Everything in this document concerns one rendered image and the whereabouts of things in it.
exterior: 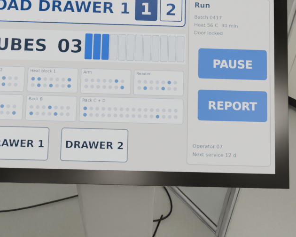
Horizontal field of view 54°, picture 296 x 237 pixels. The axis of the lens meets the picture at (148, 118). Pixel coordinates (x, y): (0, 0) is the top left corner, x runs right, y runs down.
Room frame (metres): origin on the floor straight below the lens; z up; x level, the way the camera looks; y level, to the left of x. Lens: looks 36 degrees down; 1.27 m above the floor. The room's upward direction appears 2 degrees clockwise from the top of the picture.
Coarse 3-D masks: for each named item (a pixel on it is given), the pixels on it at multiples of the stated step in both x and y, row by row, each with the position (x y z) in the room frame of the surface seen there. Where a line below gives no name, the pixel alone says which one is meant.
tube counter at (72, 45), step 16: (64, 32) 0.41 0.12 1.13; (80, 32) 0.41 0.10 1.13; (96, 32) 0.41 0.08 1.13; (112, 32) 0.41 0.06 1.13; (128, 32) 0.41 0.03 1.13; (64, 48) 0.39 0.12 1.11; (80, 48) 0.39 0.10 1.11; (96, 48) 0.39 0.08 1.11; (112, 48) 0.40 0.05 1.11; (128, 48) 0.40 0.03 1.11; (144, 48) 0.40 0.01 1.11; (160, 48) 0.40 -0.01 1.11; (176, 48) 0.40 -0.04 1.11
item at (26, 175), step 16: (288, 144) 0.32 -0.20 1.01; (288, 160) 0.30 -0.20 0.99; (0, 176) 0.27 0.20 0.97; (16, 176) 0.28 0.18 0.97; (32, 176) 0.28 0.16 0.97; (48, 176) 0.28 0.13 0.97; (64, 176) 0.28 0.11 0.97; (80, 176) 0.28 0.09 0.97; (96, 176) 0.28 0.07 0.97; (112, 176) 0.28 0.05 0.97; (128, 176) 0.28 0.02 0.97; (144, 176) 0.28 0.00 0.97; (160, 176) 0.28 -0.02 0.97; (176, 176) 0.28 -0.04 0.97; (192, 176) 0.28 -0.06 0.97; (208, 176) 0.28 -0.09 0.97; (224, 176) 0.28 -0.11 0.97; (240, 176) 0.29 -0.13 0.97; (256, 176) 0.29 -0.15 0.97; (272, 176) 0.29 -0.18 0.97; (288, 176) 0.29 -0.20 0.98
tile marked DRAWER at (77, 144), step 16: (64, 128) 0.32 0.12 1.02; (80, 128) 0.32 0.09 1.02; (96, 128) 0.32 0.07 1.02; (112, 128) 0.32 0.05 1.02; (128, 128) 0.32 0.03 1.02; (64, 144) 0.31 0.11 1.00; (80, 144) 0.31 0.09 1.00; (96, 144) 0.31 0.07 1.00; (112, 144) 0.31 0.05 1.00; (128, 144) 0.31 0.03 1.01; (64, 160) 0.29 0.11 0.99; (80, 160) 0.29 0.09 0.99; (96, 160) 0.29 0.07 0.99; (112, 160) 0.29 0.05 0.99
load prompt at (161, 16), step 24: (0, 0) 0.43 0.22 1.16; (24, 0) 0.44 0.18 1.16; (48, 0) 0.44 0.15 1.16; (72, 0) 0.44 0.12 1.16; (96, 0) 0.44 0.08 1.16; (120, 0) 0.44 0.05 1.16; (144, 0) 0.44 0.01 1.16; (168, 0) 0.44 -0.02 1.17; (120, 24) 0.42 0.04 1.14; (144, 24) 0.42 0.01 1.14; (168, 24) 0.42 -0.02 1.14
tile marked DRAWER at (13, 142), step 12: (0, 132) 0.31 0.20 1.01; (12, 132) 0.31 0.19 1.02; (24, 132) 0.31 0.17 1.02; (36, 132) 0.32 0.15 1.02; (48, 132) 0.32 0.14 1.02; (0, 144) 0.30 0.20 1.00; (12, 144) 0.30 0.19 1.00; (24, 144) 0.30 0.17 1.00; (36, 144) 0.30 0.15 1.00; (48, 144) 0.30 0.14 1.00; (0, 156) 0.29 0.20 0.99; (12, 156) 0.29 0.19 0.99; (24, 156) 0.29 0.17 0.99; (36, 156) 0.29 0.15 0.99; (48, 156) 0.29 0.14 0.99
